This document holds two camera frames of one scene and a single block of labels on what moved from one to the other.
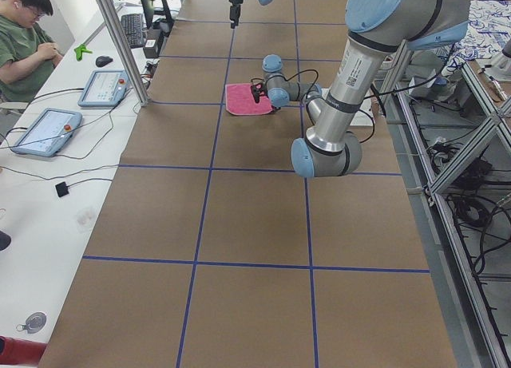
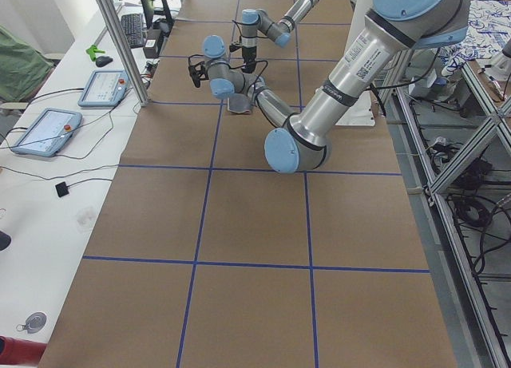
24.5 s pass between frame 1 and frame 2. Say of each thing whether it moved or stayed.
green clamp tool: moved
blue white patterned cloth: stayed
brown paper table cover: stayed
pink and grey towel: moved
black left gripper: moved
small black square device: stayed
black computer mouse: stayed
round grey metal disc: stayed
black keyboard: stayed
